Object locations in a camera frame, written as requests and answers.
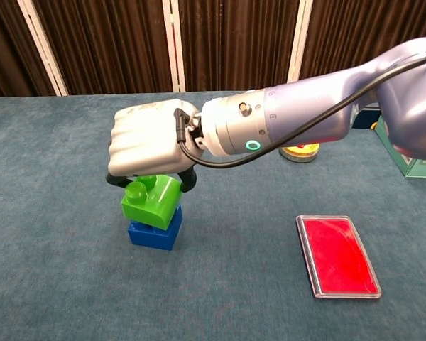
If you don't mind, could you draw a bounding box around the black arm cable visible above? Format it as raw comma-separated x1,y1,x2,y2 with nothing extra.
173,51,426,169

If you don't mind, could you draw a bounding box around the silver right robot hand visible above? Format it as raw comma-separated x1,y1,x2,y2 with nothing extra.
104,99,202,194

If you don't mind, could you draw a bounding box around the red pad in clear case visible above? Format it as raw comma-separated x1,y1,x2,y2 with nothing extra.
295,215,383,300

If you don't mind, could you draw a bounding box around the blue four-stud building block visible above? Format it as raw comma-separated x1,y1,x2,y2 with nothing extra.
127,204,183,251

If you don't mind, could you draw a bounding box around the dark blue spirit level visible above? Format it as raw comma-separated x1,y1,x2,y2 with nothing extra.
352,106,382,130

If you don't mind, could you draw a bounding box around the round yellow-lid tin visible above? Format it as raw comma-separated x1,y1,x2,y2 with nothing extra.
278,142,320,163

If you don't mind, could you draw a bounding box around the dark brown curtain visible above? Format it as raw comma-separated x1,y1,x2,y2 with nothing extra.
0,0,426,102

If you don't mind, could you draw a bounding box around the white screen frame post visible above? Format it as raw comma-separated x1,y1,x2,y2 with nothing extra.
16,0,70,97
285,0,314,86
161,0,187,93

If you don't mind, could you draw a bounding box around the green two-stud building block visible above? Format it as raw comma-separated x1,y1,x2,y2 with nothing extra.
120,175,182,231

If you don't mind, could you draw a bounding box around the teal product box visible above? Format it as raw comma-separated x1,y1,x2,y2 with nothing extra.
375,115,426,179

